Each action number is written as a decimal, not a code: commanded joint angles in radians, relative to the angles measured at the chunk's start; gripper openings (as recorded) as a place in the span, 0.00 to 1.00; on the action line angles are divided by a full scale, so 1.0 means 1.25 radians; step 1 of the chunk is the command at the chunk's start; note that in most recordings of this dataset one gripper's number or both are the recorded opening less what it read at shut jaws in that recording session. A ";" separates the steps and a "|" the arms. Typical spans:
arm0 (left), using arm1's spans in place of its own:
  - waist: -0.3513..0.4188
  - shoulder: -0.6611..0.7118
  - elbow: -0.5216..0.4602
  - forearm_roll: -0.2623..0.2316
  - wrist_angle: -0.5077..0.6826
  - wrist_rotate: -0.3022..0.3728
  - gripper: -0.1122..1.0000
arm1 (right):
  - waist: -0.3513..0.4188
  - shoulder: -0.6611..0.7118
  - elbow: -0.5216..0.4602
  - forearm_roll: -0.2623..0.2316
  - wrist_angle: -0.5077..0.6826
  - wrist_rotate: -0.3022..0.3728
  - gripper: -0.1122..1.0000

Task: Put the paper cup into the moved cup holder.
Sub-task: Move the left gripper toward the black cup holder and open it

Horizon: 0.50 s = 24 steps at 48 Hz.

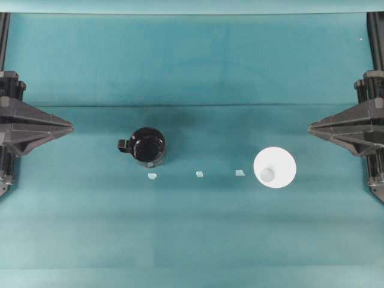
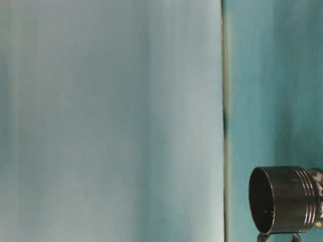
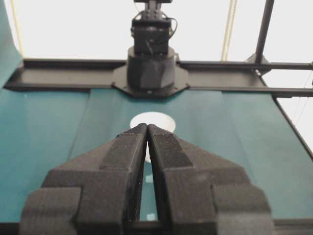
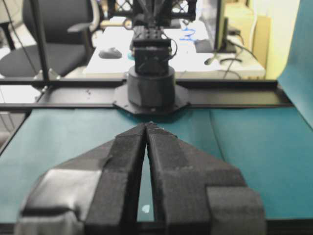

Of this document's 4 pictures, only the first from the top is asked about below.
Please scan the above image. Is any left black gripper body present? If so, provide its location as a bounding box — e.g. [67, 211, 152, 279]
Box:
[0, 70, 27, 197]

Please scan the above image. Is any teal table cloth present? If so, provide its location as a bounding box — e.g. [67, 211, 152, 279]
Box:
[1, 1, 383, 287]

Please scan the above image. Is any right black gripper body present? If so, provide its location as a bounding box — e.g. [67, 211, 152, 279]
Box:
[353, 70, 384, 202]

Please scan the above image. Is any black cup holder with handle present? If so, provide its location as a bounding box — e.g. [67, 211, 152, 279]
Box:
[117, 127, 166, 169]

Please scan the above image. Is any right tape marker on table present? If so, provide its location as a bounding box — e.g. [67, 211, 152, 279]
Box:
[235, 170, 245, 177]

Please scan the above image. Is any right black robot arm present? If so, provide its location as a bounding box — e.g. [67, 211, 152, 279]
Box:
[308, 11, 383, 202]

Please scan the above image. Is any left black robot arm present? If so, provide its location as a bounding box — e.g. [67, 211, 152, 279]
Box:
[1, 13, 74, 196]

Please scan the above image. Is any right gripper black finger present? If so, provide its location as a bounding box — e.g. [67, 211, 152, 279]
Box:
[308, 127, 375, 157]
[308, 100, 375, 132]

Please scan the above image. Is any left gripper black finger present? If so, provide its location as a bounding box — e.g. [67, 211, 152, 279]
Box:
[10, 98, 73, 128]
[10, 125, 74, 157]

